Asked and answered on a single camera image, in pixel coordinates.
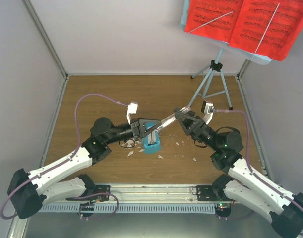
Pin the red sheet music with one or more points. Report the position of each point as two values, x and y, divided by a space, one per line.
261 27

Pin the aluminium front rail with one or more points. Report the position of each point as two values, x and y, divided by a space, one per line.
73 189

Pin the grey slotted cable duct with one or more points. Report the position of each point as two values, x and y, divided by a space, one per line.
133 208

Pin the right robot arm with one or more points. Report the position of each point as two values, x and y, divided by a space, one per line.
243 183

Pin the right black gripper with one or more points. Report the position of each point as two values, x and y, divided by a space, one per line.
196 128

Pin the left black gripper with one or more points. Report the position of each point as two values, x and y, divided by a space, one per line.
139 128

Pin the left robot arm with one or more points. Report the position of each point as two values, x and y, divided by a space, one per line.
26 190

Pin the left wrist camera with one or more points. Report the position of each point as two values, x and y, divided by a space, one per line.
131 110

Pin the blue metronome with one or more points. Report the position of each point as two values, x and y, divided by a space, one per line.
151 143

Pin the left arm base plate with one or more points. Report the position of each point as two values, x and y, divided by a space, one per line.
91 198

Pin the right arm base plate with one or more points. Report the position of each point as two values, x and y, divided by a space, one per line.
205 193

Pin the clear plastic metronome cover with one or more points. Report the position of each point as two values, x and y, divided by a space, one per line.
171 118

